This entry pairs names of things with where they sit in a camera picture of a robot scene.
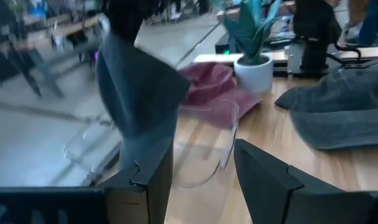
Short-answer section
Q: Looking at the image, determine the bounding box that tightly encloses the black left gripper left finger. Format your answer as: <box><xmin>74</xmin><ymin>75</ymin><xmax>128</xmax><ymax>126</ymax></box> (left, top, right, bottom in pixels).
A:
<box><xmin>0</xmin><ymin>136</ymin><xmax>174</xmax><ymax>224</ymax></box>

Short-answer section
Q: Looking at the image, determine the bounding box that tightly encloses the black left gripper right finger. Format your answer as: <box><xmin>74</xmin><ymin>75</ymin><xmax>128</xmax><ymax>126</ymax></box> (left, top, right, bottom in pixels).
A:
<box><xmin>234</xmin><ymin>139</ymin><xmax>378</xmax><ymax>224</ymax></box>

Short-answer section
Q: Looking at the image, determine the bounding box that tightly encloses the maroon baseball cap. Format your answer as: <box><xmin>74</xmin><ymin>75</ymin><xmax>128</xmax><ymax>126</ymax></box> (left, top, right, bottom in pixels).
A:
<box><xmin>177</xmin><ymin>61</ymin><xmax>264</xmax><ymax>130</ymax></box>

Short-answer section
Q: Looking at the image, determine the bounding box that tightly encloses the clear plastic bin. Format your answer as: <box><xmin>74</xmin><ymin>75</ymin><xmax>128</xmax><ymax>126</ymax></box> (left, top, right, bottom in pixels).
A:
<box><xmin>63</xmin><ymin>99</ymin><xmax>241</xmax><ymax>189</ymax></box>

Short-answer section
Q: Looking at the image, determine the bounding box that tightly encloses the snake plant in white pot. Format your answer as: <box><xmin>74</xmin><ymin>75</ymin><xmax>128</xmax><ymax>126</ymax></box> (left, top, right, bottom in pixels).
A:
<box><xmin>222</xmin><ymin>0</ymin><xmax>283</xmax><ymax>94</ymax></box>

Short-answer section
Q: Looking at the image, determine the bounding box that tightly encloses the grey metal bench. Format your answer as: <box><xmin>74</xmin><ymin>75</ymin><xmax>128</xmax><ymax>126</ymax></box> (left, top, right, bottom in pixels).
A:
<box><xmin>0</xmin><ymin>15</ymin><xmax>101</xmax><ymax>98</ymax></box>

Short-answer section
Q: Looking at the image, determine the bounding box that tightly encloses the black device with green light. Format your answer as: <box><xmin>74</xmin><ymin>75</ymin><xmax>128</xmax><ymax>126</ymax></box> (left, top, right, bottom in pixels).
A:
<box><xmin>215</xmin><ymin>30</ymin><xmax>239</xmax><ymax>56</ymax></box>

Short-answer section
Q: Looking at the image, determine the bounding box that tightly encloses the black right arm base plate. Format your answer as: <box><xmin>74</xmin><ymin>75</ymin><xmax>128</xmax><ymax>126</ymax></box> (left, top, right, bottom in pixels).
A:
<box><xmin>285</xmin><ymin>42</ymin><xmax>336</xmax><ymax>78</ymax></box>

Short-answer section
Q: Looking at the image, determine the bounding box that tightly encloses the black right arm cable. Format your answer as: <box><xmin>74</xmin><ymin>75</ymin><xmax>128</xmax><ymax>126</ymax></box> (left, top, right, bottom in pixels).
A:
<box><xmin>329</xmin><ymin>42</ymin><xmax>364</xmax><ymax>68</ymax></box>

